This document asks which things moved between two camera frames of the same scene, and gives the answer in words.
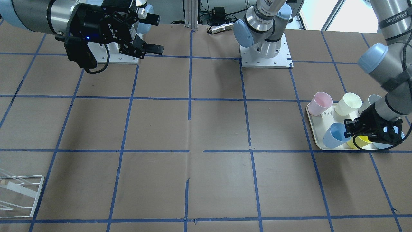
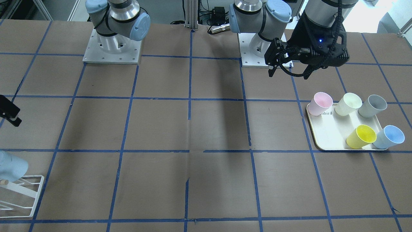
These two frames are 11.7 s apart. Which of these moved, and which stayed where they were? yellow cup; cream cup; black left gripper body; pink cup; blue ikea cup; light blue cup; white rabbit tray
Moved: blue ikea cup; black left gripper body
Stayed: light blue cup; yellow cup; cream cup; pink cup; white rabbit tray
